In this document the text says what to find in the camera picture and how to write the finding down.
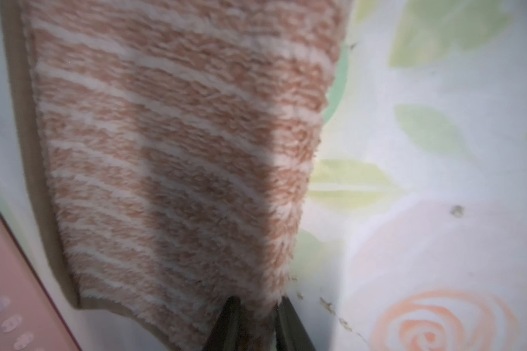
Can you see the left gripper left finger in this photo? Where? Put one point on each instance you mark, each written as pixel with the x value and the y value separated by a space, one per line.
pixel 225 333

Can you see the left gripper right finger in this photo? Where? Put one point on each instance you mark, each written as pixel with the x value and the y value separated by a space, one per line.
pixel 290 333

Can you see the brown striped dishcloth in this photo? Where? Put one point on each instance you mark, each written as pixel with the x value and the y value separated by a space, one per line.
pixel 167 148

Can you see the pink plastic basket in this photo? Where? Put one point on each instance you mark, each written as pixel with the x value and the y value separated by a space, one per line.
pixel 28 318

